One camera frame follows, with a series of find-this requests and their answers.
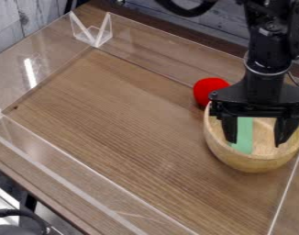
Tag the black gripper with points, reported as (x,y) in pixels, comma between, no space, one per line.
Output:
(260,97)

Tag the green rectangular block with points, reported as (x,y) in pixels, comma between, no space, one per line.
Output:
(245,135)

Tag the light wooden bowl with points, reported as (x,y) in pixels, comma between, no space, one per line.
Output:
(266,157)

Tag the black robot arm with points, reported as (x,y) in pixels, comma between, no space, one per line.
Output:
(273,25)

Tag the red ball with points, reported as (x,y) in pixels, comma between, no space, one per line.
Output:
(205,87)

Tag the clear acrylic corner bracket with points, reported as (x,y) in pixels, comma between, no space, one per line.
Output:
(93,35)

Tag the clear acrylic front wall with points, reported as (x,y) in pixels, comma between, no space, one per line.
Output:
(89,199)

